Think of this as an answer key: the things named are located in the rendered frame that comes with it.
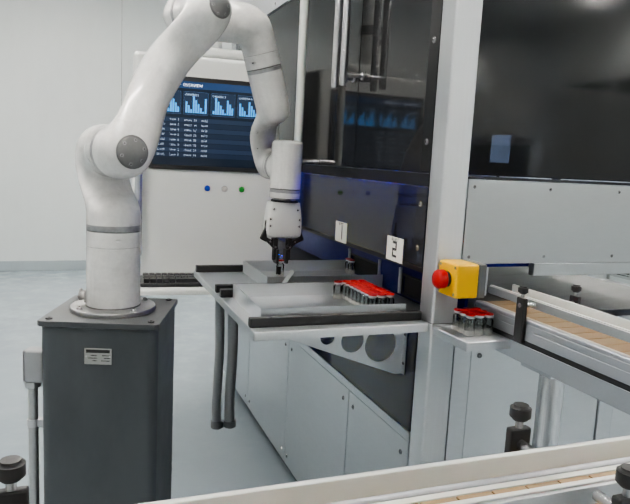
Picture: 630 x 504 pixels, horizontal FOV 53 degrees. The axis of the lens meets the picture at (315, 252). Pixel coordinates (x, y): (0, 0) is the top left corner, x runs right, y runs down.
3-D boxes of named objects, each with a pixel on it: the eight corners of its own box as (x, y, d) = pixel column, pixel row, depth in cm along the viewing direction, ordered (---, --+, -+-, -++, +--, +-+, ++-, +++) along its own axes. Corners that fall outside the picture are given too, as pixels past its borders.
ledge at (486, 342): (485, 331, 145) (486, 323, 144) (522, 347, 133) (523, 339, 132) (432, 334, 140) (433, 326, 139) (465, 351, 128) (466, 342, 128)
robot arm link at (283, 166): (262, 187, 175) (280, 189, 168) (264, 138, 173) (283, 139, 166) (287, 187, 180) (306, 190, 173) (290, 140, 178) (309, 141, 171)
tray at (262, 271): (346, 270, 204) (346, 259, 204) (382, 286, 180) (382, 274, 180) (242, 272, 192) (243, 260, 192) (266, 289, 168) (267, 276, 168)
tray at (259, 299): (358, 294, 169) (359, 281, 168) (405, 318, 145) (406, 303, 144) (232, 297, 157) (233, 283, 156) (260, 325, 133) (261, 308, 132)
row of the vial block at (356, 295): (347, 297, 163) (348, 279, 163) (377, 314, 147) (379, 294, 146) (339, 297, 163) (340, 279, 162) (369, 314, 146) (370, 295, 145)
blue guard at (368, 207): (230, 200, 324) (231, 164, 321) (424, 267, 144) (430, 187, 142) (229, 200, 323) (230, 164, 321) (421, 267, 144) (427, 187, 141)
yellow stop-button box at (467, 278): (465, 291, 139) (467, 258, 138) (484, 298, 133) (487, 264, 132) (435, 292, 137) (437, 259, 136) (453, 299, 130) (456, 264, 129)
